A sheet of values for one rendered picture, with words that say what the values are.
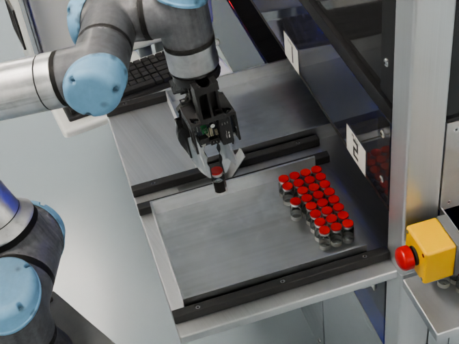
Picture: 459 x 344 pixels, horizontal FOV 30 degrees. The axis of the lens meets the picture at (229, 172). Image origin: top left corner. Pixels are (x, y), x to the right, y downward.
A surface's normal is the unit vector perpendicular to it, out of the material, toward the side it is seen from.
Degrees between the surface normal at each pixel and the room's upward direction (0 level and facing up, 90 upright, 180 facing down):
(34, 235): 73
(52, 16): 90
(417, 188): 90
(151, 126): 0
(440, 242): 0
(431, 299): 0
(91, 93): 90
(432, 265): 90
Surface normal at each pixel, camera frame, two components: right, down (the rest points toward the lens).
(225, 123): 0.33, 0.55
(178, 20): -0.04, 0.63
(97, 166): -0.10, -0.74
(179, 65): -0.41, 0.62
